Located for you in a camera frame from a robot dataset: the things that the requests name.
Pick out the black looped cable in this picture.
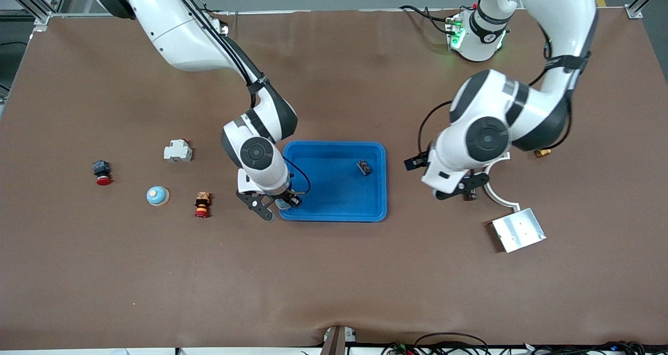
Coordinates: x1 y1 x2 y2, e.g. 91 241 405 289
415 333 491 355

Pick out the white circuit breaker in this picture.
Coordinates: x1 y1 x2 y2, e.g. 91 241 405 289
163 139 193 163

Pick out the black left base cable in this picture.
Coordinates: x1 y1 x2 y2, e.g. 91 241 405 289
399 4 457 34

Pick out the orange emergency stop button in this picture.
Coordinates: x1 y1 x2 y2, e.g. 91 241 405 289
194 191 211 219

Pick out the silver metal plate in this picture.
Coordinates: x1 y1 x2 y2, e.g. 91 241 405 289
491 208 547 253

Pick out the red push button switch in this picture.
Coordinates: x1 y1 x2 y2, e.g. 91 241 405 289
92 160 113 186

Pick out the white curved plastic bracket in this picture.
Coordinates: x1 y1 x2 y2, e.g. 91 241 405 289
483 154 521 212

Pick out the black cable bundle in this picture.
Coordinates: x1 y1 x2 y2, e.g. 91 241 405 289
522 340 648 355

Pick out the blue plastic tray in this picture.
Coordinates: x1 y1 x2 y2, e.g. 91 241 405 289
278 141 388 222

